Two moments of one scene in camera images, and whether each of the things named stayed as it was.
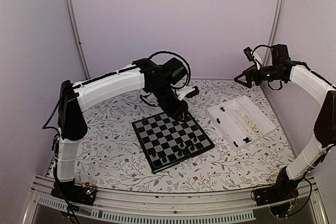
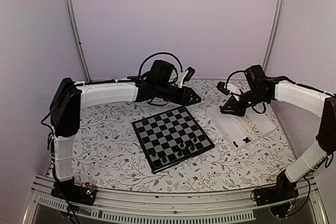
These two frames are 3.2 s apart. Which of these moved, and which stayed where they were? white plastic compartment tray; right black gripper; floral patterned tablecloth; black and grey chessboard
Moved: right black gripper
Stayed: black and grey chessboard; white plastic compartment tray; floral patterned tablecloth
